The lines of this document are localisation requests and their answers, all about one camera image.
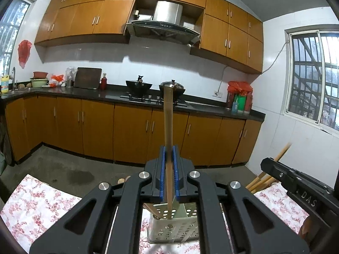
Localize black wok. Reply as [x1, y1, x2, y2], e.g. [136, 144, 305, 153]
[125, 75, 153, 98]

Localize green perforated utensil holder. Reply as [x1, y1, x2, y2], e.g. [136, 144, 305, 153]
[147, 201, 200, 244]

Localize wooden chopstick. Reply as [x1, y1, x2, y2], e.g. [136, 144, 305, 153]
[164, 84, 175, 220]
[250, 176, 277, 194]
[247, 142, 292, 189]
[143, 203, 160, 219]

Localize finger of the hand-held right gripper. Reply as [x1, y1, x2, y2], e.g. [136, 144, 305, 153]
[260, 157, 296, 189]

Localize gas stove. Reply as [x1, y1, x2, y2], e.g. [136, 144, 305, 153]
[120, 94, 187, 106]

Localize barred sliding window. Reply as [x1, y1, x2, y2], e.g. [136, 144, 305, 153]
[285, 26, 339, 134]

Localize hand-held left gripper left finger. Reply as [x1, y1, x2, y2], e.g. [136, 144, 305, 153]
[29, 145, 167, 254]

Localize green bottle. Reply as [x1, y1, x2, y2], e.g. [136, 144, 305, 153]
[237, 95, 247, 113]

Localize steel range hood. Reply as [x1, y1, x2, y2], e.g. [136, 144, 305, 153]
[126, 1, 201, 45]

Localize wooden base cabinets black countertop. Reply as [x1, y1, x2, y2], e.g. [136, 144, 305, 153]
[0, 85, 266, 168]

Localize green basin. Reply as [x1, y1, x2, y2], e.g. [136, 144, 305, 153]
[30, 77, 49, 88]

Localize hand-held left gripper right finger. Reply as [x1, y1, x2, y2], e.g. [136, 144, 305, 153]
[172, 145, 310, 254]

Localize dark cutting board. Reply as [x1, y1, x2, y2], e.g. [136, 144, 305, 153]
[74, 67, 102, 89]

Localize metal faucet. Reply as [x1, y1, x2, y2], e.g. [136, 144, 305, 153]
[11, 67, 18, 92]

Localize black pot with lid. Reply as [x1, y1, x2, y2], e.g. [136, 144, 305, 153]
[159, 79, 186, 98]

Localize clear plastic bag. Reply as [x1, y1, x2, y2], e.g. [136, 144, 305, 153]
[65, 67, 78, 88]

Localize wooden wall cabinets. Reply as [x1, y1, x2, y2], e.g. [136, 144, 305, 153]
[34, 0, 264, 74]

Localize red plastic bag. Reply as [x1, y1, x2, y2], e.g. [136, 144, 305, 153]
[18, 40, 32, 68]
[50, 75, 65, 87]
[227, 81, 253, 96]

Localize person's right hand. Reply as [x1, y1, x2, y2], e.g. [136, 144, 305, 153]
[298, 213, 319, 238]

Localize white power cable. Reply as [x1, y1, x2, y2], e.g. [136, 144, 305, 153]
[219, 41, 289, 91]

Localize floral pink tablecloth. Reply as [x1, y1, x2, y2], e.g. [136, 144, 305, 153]
[0, 174, 310, 254]

